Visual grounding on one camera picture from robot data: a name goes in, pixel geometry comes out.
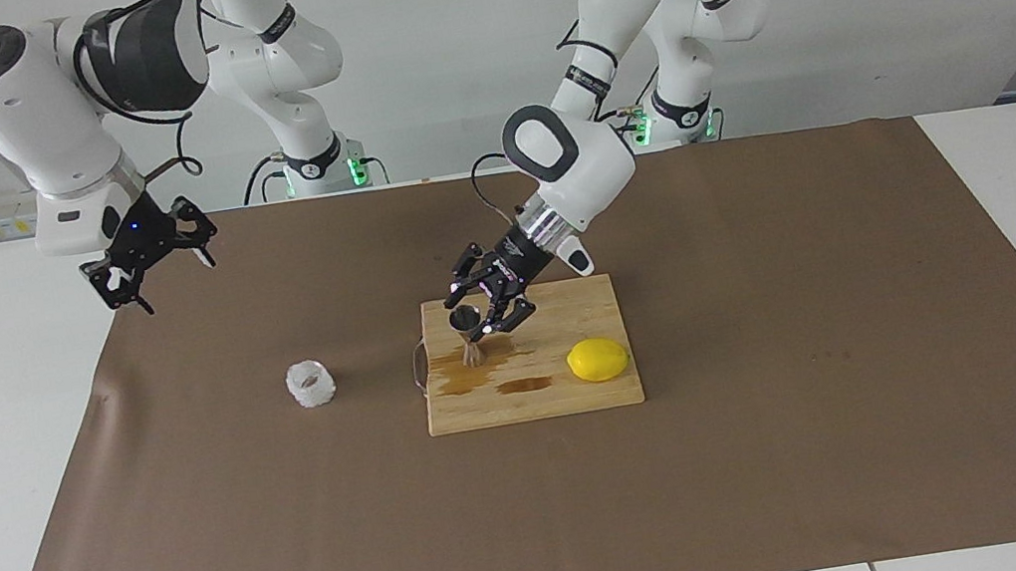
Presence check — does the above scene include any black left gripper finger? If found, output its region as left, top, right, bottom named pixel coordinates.
left=473, top=286, right=542, bottom=341
left=436, top=238, right=504, bottom=312

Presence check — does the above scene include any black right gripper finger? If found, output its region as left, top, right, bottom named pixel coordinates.
left=167, top=192, right=224, bottom=274
left=81, top=250, right=157, bottom=326

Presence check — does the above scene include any steel jigger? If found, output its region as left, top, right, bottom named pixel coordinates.
left=445, top=301, right=494, bottom=373

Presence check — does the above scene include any wooden cutting board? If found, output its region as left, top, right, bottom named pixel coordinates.
left=402, top=270, right=646, bottom=439

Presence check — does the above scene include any yellow lemon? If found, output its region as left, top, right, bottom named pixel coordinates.
left=564, top=332, right=634, bottom=388

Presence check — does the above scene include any brown paper table mat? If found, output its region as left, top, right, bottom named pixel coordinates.
left=0, top=92, right=1016, bottom=571

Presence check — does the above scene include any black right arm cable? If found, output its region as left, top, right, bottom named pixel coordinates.
left=61, top=0, right=232, bottom=195

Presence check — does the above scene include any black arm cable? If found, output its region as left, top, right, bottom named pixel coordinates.
left=61, top=0, right=232, bottom=195
left=449, top=11, right=657, bottom=230

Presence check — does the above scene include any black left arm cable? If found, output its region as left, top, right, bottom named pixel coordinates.
left=449, top=11, right=657, bottom=230

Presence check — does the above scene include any yellowish wall socket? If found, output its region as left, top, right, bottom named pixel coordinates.
left=0, top=192, right=46, bottom=243

